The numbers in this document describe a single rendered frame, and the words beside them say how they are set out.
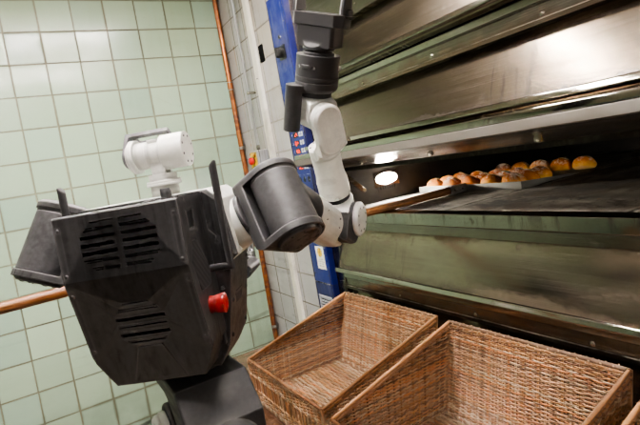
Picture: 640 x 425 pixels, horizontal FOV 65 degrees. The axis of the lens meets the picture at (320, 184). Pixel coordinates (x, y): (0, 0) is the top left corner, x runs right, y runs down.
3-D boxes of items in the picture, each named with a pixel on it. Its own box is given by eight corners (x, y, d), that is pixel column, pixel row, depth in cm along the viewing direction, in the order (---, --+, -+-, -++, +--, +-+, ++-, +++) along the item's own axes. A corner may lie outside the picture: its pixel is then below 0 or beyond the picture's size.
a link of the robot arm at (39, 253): (85, 284, 101) (54, 275, 88) (41, 274, 101) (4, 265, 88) (103, 228, 105) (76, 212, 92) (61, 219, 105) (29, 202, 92)
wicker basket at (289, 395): (356, 353, 210) (345, 289, 209) (455, 396, 162) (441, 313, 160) (250, 398, 186) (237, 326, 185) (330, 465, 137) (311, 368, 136)
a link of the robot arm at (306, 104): (348, 77, 100) (342, 132, 104) (318, 68, 108) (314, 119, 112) (298, 79, 94) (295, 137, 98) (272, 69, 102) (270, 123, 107)
